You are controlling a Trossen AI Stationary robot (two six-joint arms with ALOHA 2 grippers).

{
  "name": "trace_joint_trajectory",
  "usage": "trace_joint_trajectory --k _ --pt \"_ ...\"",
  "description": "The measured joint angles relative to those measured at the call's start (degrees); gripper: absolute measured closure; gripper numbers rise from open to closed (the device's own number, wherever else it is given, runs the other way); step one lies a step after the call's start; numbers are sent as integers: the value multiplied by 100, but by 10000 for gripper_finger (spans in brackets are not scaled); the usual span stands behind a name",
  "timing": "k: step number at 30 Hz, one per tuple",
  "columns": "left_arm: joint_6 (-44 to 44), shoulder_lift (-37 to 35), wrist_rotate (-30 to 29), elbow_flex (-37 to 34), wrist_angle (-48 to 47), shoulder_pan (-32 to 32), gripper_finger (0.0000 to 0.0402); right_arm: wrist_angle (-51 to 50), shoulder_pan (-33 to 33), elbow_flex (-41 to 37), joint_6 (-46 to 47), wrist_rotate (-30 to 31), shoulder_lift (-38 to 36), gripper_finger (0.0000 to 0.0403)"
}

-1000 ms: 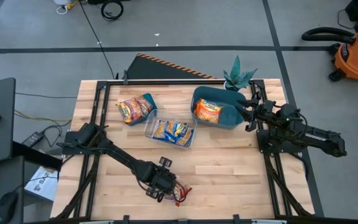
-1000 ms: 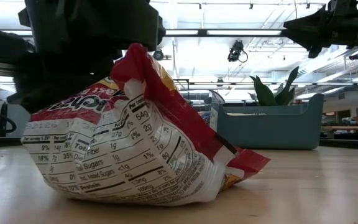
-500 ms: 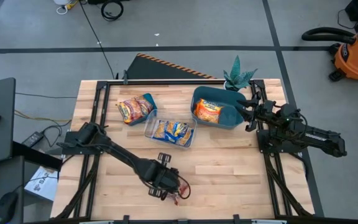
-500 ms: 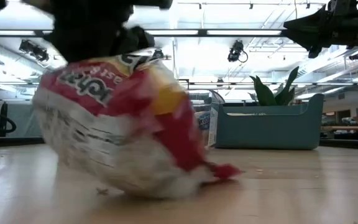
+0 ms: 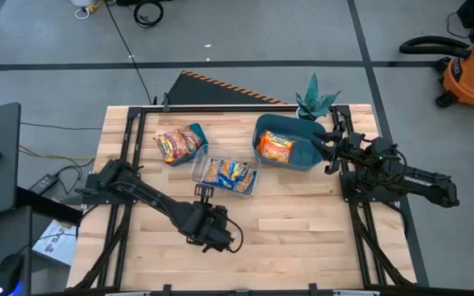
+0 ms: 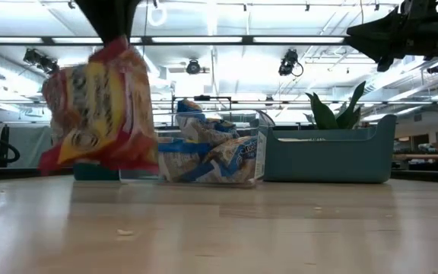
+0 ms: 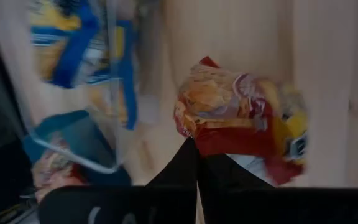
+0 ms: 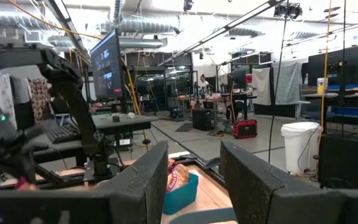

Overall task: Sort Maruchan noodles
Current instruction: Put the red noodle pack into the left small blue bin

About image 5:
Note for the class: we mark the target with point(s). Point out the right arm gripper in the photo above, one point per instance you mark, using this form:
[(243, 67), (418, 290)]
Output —
[(350, 148)]

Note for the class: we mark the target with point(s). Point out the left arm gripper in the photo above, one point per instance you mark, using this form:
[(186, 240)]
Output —
[(216, 228)]

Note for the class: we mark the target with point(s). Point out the orange Maruchan noodle pack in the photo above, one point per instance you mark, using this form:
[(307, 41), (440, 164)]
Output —
[(276, 148)]

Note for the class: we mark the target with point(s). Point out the red Maruchan noodle pack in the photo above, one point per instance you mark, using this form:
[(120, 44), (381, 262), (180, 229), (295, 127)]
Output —
[(191, 137), (171, 146)]

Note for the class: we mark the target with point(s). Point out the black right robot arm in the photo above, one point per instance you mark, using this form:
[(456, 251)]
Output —
[(422, 185)]

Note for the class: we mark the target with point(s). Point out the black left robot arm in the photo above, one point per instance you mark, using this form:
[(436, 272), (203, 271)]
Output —
[(154, 199)]

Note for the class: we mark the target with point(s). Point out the large teal plastic bin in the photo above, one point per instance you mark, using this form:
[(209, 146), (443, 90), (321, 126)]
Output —
[(298, 131)]

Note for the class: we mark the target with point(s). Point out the teal potted succulent plant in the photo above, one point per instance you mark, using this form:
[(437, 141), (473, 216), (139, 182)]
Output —
[(313, 103)]

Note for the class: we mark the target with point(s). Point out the clear plastic container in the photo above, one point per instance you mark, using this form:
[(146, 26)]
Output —
[(237, 157)]

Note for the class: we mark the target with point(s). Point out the blue plastic tray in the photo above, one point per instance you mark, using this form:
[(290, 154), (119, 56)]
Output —
[(203, 133)]

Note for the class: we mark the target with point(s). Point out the black mat orange striped edge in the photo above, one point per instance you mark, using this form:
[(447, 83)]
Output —
[(204, 92)]

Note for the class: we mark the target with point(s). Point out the orange shop vacuum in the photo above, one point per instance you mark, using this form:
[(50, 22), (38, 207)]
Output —
[(473, 78)]

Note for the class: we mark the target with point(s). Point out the white printed booklet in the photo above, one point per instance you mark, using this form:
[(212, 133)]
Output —
[(56, 246)]

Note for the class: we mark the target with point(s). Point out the black power adapter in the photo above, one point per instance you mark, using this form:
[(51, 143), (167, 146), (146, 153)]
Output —
[(43, 183)]

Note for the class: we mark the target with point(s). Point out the black box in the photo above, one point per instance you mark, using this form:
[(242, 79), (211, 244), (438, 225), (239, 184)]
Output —
[(138, 2)]

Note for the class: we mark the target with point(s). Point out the black computer mouse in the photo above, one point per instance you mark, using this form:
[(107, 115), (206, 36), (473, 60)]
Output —
[(8, 271)]

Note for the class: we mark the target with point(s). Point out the yellow plug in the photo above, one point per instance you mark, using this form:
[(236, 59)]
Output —
[(95, 6)]

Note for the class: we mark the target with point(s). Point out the white device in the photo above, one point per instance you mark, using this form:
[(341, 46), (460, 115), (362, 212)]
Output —
[(81, 2)]

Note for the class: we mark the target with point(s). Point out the black aluminium table frame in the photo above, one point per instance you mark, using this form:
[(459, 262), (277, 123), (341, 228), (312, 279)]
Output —
[(220, 109)]

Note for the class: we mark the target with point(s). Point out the frame clamp post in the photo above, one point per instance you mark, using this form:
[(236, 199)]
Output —
[(166, 289), (313, 289), (165, 102)]

